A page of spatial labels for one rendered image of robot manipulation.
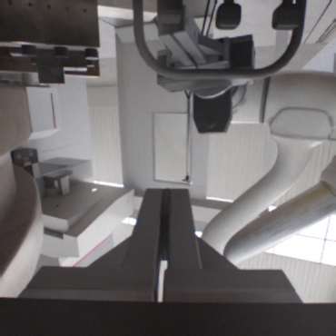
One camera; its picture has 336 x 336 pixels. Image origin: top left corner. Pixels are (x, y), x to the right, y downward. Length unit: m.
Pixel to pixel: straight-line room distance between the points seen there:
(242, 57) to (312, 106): 0.19
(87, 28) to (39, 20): 0.20
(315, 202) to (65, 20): 1.23
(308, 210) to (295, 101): 0.41
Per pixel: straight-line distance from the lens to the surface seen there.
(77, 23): 1.33
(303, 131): 0.48
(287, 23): 0.28
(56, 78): 1.41
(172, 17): 0.24
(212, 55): 0.32
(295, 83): 0.49
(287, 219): 0.80
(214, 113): 0.39
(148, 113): 3.45
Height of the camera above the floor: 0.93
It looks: 16 degrees up
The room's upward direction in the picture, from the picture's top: 180 degrees clockwise
